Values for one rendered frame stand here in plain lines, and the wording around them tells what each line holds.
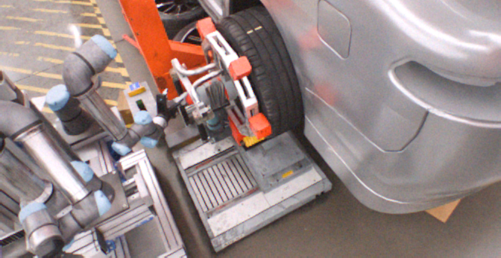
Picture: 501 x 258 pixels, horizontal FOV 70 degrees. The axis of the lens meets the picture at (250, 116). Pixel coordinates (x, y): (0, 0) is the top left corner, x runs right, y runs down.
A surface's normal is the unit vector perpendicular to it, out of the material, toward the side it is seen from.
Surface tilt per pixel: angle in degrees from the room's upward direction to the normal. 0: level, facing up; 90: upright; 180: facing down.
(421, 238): 0
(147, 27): 90
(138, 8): 90
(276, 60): 41
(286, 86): 62
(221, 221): 0
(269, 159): 0
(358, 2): 75
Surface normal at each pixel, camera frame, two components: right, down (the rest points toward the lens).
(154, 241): -0.11, -0.64
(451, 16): -0.26, -0.36
